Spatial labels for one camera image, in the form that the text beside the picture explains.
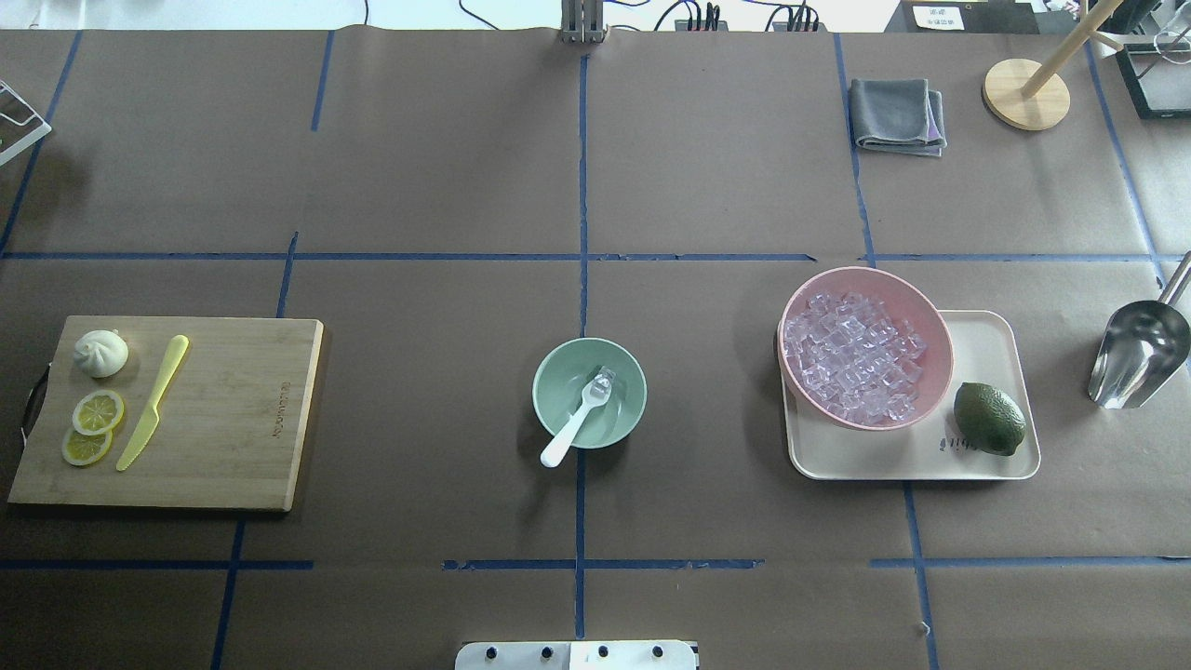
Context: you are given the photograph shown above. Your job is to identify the metal cup rack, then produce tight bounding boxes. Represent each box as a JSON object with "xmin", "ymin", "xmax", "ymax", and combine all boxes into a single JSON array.
[{"xmin": 0, "ymin": 81, "xmax": 52, "ymax": 165}]

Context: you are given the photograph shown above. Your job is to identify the cream plastic tray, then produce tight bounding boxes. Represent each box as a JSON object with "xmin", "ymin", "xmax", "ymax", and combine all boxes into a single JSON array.
[{"xmin": 782, "ymin": 309, "xmax": 1041, "ymax": 482}]

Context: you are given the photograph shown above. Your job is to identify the wooden cutting board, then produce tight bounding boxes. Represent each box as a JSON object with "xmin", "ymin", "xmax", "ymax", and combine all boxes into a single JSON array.
[{"xmin": 8, "ymin": 317, "xmax": 324, "ymax": 512}]

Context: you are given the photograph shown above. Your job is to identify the wine glass rack tray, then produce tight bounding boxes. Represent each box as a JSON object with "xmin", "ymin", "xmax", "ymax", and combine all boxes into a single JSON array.
[{"xmin": 1115, "ymin": 44, "xmax": 1190, "ymax": 120}]

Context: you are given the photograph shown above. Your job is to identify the lemon slice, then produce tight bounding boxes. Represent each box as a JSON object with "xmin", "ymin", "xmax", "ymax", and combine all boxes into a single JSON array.
[
  {"xmin": 71, "ymin": 389, "xmax": 125, "ymax": 436},
  {"xmin": 60, "ymin": 428, "xmax": 114, "ymax": 467}
]

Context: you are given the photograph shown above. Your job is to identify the grey folded cloth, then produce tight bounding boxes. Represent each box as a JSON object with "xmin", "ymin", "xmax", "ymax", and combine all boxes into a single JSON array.
[{"xmin": 848, "ymin": 79, "xmax": 947, "ymax": 157}]

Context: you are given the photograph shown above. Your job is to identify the aluminium frame post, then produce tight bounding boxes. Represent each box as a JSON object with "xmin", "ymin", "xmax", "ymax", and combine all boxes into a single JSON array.
[{"xmin": 560, "ymin": 0, "xmax": 607, "ymax": 44}]

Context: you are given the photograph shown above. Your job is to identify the pink bowl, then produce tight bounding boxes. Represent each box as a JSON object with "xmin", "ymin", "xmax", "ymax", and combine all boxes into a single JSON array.
[{"xmin": 777, "ymin": 267, "xmax": 956, "ymax": 430}]

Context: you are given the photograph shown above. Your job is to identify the wooden mug tree stand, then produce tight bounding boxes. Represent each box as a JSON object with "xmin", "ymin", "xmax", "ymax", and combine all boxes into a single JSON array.
[{"xmin": 983, "ymin": 1, "xmax": 1123, "ymax": 131}]

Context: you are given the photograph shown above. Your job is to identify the white plastic spoon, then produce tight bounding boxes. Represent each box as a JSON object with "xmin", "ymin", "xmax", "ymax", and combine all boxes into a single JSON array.
[{"xmin": 540, "ymin": 378, "xmax": 612, "ymax": 468}]

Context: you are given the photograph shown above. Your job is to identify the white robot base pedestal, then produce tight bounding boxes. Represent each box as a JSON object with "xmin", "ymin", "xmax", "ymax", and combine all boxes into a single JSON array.
[{"xmin": 454, "ymin": 639, "xmax": 701, "ymax": 669}]

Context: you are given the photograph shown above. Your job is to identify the pile of clear ice cubes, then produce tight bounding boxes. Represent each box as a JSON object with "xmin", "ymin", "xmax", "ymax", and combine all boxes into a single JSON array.
[{"xmin": 780, "ymin": 292, "xmax": 928, "ymax": 425}]

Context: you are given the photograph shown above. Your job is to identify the green avocado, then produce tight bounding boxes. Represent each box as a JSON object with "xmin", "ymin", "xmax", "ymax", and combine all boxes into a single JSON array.
[{"xmin": 953, "ymin": 382, "xmax": 1028, "ymax": 457}]

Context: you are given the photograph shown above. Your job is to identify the yellow plastic knife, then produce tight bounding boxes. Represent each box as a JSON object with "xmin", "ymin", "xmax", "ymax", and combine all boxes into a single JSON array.
[{"xmin": 116, "ymin": 334, "xmax": 191, "ymax": 472}]

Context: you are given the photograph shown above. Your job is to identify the mint green bowl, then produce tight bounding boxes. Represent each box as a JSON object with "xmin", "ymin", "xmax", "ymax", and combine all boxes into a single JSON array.
[{"xmin": 531, "ymin": 338, "xmax": 649, "ymax": 449}]

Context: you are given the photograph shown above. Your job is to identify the stainless steel ice scoop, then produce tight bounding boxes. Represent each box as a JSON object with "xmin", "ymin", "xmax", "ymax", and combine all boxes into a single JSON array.
[{"xmin": 1086, "ymin": 253, "xmax": 1190, "ymax": 409}]

